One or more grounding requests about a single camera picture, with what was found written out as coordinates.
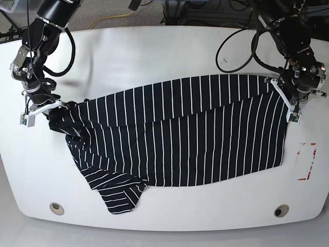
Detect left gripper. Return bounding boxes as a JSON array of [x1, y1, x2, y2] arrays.
[[281, 82, 313, 105]]

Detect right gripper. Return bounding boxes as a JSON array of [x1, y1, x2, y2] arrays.
[[22, 81, 77, 122]]

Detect black white striped T-shirt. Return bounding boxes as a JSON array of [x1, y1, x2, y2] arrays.
[[49, 75, 288, 215]]

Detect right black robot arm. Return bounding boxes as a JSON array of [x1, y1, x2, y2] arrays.
[[10, 0, 81, 127]]

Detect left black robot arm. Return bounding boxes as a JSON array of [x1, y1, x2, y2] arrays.
[[229, 1, 326, 105]]

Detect red tape rectangle marking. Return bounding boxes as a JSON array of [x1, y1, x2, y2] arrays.
[[295, 143, 317, 181]]

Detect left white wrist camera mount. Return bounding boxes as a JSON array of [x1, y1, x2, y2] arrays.
[[264, 77, 302, 123]]

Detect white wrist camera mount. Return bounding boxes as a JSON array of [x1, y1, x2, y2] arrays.
[[264, 77, 302, 123], [20, 100, 63, 128]]

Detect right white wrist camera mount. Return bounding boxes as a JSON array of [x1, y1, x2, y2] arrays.
[[20, 100, 63, 128]]

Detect left table cable grommet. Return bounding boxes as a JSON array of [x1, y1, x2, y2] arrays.
[[49, 203, 65, 216]]

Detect table cable grommet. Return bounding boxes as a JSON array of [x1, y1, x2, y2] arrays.
[[49, 203, 65, 216], [274, 204, 289, 218]]

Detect right table cable grommet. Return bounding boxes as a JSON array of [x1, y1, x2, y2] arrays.
[[274, 204, 289, 218]]

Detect yellow cable on floor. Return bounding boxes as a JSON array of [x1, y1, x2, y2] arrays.
[[88, 9, 134, 30]]

